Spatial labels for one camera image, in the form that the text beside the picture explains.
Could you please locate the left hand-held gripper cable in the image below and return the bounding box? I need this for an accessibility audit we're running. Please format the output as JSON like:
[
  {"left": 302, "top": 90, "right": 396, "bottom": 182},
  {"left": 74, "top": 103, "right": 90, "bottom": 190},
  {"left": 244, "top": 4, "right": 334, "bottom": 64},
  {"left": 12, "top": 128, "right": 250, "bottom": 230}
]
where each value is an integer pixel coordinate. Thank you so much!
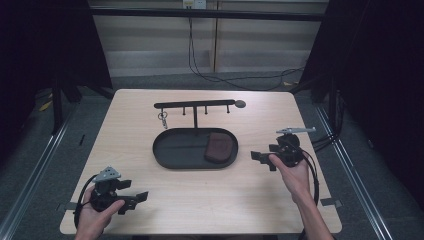
[{"left": 73, "top": 174, "right": 100, "bottom": 230}]

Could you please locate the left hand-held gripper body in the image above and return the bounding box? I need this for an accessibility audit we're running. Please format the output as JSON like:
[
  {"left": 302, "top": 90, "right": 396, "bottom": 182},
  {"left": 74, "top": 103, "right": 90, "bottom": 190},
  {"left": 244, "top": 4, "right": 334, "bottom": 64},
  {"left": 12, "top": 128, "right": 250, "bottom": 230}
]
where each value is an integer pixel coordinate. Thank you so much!
[{"left": 89, "top": 166, "right": 126, "bottom": 213}]

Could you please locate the black curtain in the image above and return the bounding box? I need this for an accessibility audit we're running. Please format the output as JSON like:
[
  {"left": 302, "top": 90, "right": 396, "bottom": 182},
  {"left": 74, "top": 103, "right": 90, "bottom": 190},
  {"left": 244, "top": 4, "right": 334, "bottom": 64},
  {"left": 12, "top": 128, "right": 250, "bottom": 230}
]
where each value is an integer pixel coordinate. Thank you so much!
[
  {"left": 0, "top": 0, "right": 113, "bottom": 161},
  {"left": 299, "top": 0, "right": 424, "bottom": 209}
]

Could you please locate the bundle of black floor cables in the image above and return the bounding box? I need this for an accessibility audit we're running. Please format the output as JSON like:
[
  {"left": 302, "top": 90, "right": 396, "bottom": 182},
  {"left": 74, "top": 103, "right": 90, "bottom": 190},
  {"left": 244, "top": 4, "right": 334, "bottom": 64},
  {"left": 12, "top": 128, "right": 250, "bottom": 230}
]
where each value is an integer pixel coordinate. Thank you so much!
[{"left": 311, "top": 89, "right": 345, "bottom": 153}]

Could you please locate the person's right hand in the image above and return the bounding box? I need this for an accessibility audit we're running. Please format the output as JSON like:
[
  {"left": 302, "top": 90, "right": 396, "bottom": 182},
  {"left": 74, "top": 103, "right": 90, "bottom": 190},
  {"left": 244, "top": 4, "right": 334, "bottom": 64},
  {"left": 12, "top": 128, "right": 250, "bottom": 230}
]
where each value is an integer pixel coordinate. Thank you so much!
[{"left": 268, "top": 153, "right": 313, "bottom": 204}]

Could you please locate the black horizontal frame bar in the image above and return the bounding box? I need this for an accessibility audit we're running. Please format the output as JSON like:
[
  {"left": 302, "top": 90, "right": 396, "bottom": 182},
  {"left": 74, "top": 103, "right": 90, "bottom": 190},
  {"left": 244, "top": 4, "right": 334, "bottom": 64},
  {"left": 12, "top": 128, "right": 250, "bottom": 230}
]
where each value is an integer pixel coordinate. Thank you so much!
[{"left": 89, "top": 7, "right": 326, "bottom": 22}]

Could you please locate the black hanging wall cable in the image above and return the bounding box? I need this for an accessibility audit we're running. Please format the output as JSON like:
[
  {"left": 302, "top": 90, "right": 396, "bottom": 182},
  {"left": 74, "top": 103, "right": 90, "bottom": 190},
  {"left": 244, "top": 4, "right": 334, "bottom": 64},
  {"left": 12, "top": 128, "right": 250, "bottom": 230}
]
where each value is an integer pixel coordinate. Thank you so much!
[{"left": 187, "top": 16, "right": 306, "bottom": 92}]

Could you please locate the brown zip pouch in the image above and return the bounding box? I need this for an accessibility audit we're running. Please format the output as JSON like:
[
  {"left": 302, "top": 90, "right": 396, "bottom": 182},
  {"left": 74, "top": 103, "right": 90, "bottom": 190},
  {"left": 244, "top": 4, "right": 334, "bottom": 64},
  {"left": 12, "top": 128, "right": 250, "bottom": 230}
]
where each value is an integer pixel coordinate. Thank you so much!
[{"left": 203, "top": 132, "right": 234, "bottom": 165}]

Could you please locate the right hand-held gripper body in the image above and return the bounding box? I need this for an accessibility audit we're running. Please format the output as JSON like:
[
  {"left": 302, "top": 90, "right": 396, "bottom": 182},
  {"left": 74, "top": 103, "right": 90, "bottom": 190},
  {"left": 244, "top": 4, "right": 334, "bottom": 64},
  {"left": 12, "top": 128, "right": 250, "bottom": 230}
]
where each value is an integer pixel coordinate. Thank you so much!
[{"left": 268, "top": 126, "right": 317, "bottom": 168}]

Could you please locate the silver metal keychain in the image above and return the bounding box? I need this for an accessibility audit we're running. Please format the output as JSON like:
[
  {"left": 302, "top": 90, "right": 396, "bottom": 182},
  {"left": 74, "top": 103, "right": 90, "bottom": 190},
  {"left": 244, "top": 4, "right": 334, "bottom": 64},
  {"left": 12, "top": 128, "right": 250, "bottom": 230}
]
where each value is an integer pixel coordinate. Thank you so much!
[{"left": 157, "top": 110, "right": 169, "bottom": 130}]

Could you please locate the white wall power outlet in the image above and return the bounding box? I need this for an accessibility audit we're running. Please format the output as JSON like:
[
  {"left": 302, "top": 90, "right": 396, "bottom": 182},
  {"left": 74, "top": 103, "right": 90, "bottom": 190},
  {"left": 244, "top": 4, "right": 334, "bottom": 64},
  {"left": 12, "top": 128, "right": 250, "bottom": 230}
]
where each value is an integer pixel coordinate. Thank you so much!
[{"left": 182, "top": 0, "right": 208, "bottom": 10}]

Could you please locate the black key rack with tray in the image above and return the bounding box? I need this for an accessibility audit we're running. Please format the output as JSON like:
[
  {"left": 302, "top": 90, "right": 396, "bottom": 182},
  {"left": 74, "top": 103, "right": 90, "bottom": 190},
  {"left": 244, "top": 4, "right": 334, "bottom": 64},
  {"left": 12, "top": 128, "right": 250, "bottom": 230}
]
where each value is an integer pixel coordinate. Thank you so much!
[{"left": 152, "top": 98, "right": 247, "bottom": 170}]

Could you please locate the black stand leg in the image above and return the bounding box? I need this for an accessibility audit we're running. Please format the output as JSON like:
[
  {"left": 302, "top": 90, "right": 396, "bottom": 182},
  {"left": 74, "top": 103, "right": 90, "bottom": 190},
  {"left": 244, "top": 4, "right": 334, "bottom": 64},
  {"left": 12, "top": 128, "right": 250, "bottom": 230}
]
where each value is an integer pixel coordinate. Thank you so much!
[{"left": 51, "top": 78, "right": 64, "bottom": 135}]

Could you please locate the yellow floor tape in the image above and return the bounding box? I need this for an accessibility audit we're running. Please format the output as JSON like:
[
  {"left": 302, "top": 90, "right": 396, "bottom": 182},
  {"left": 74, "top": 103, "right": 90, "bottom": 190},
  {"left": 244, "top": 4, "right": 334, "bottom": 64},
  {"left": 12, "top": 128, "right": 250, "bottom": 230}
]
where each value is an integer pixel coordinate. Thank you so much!
[{"left": 38, "top": 99, "right": 54, "bottom": 112}]

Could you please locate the metal floor rail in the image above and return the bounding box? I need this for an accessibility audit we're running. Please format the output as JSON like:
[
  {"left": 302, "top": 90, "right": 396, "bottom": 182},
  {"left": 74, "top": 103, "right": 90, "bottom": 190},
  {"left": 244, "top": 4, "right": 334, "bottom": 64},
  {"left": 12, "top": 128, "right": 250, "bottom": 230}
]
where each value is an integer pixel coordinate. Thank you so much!
[
  {"left": 314, "top": 104, "right": 394, "bottom": 240},
  {"left": 0, "top": 99, "right": 79, "bottom": 240}
]

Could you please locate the hand-held gripper cable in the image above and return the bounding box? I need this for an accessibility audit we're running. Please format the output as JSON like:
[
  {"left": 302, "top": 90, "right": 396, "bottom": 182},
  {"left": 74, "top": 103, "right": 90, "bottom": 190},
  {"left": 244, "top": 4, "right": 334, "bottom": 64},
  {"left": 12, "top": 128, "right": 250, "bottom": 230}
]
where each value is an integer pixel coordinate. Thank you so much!
[
  {"left": 73, "top": 174, "right": 100, "bottom": 230},
  {"left": 293, "top": 139, "right": 321, "bottom": 240}
]

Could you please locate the right hand-held gripper cable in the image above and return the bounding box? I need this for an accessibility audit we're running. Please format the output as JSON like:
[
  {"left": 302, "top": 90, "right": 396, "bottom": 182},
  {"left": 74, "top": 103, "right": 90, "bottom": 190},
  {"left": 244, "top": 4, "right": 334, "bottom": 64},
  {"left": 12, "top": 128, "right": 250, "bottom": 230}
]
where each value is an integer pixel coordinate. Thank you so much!
[{"left": 293, "top": 139, "right": 321, "bottom": 240}]

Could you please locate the grey tape strip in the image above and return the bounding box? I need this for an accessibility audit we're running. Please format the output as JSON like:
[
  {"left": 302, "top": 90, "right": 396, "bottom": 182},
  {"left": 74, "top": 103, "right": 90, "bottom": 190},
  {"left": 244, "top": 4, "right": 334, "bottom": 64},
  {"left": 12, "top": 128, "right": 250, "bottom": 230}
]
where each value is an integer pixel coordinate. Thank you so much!
[
  {"left": 57, "top": 201, "right": 80, "bottom": 212},
  {"left": 320, "top": 198, "right": 343, "bottom": 208}
]

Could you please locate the person's left hand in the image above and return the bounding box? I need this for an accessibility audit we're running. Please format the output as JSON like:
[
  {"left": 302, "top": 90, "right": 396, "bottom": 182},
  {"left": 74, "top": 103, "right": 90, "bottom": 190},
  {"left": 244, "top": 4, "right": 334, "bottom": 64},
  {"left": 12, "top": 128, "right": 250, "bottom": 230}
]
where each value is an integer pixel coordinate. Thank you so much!
[{"left": 74, "top": 185, "right": 126, "bottom": 240}]

